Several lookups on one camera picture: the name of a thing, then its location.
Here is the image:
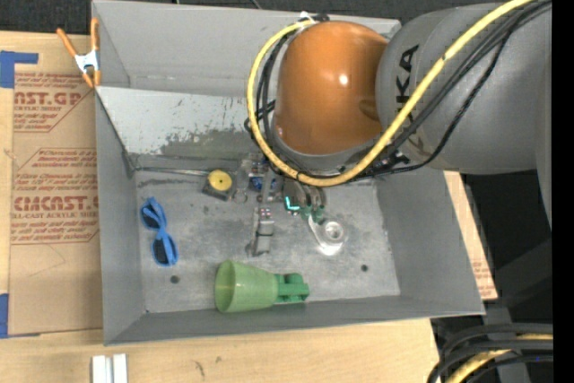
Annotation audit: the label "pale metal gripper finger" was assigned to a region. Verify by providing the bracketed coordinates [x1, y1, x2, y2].
[240, 158, 271, 203]
[248, 206, 276, 258]

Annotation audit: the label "green spray bottle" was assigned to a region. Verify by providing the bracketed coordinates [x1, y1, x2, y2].
[213, 259, 311, 314]

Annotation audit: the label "blue sunglasses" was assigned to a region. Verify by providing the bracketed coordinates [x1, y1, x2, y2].
[139, 196, 180, 268]

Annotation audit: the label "brown cardboard board red print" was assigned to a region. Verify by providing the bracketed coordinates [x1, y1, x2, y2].
[0, 30, 500, 338]

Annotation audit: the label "grey metal bin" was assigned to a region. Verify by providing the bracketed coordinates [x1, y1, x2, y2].
[91, 0, 487, 347]

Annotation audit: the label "clear glass cup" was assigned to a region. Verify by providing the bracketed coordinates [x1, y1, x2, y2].
[308, 216, 348, 257]

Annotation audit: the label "yellow round object dark base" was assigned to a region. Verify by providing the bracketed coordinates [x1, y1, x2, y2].
[201, 169, 235, 202]

